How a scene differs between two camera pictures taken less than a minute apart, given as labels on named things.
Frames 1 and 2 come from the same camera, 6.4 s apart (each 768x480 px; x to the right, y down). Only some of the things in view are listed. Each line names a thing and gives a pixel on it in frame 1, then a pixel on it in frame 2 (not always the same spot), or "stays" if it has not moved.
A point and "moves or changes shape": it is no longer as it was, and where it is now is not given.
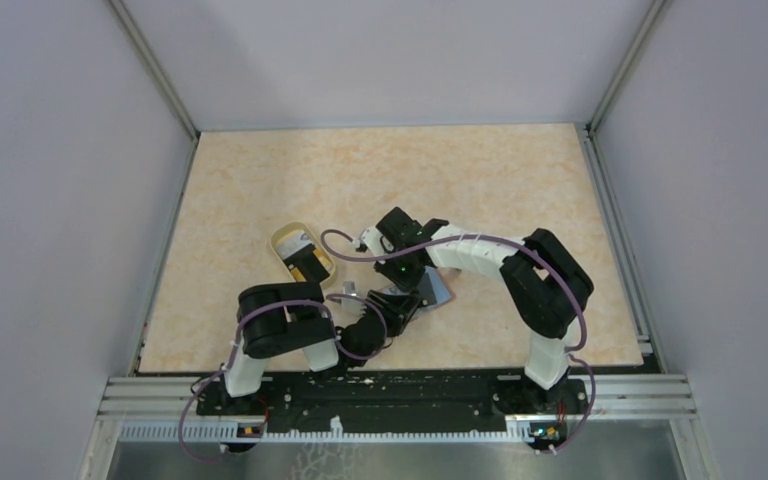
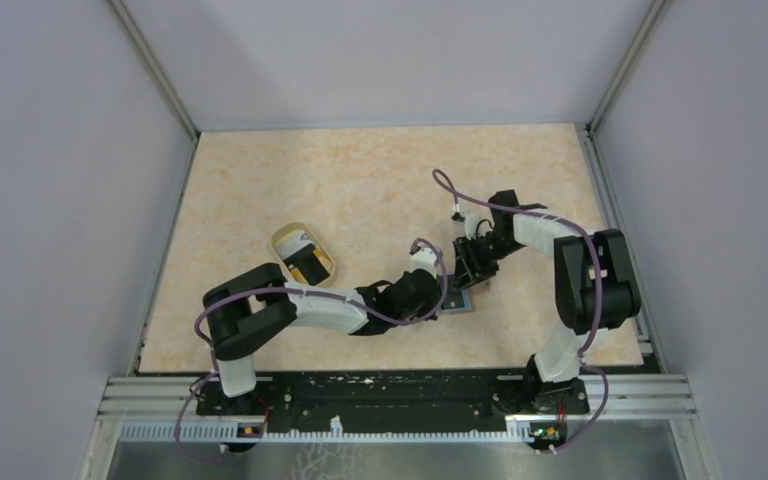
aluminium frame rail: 174,397 stays
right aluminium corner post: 657,10 stays
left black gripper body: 374,311 -> 425,311
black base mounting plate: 395,397 stays
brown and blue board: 436,287 moves or changes shape
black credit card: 309,265 stays
